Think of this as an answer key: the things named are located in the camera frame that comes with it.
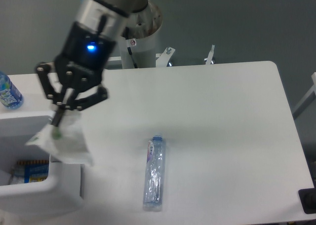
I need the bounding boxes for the white plastic wrapper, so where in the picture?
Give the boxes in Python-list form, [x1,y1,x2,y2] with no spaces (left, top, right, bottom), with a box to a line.
[25,111,94,166]

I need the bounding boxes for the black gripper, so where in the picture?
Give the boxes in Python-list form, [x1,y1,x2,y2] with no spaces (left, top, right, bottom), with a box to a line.
[36,22,116,127]

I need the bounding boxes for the blue yellow snack packet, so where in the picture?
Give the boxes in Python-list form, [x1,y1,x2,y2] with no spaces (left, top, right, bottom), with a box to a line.
[14,160,49,184]

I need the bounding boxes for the clear plastic bottle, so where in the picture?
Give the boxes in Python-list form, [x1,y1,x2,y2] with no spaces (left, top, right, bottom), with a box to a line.
[143,135,166,212]

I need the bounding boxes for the white plastic trash can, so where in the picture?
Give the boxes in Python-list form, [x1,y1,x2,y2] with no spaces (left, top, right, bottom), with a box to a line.
[0,110,85,215]

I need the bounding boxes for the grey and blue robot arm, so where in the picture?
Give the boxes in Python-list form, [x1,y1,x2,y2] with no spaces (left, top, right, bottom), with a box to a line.
[36,0,140,127]

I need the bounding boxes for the blue labelled drink bottle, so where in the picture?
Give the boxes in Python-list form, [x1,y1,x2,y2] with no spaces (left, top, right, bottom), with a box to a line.
[0,72,24,110]

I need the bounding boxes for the white metal base frame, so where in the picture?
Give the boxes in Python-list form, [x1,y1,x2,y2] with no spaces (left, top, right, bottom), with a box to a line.
[108,44,215,67]

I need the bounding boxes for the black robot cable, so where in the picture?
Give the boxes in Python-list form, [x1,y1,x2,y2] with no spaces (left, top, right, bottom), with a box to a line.
[124,27,139,69]

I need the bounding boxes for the black clamp at table edge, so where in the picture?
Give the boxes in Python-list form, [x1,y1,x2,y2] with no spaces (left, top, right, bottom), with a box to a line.
[298,188,316,214]

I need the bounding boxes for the white metal frame at right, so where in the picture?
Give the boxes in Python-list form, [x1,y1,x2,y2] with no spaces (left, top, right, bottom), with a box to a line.
[292,72,316,120]

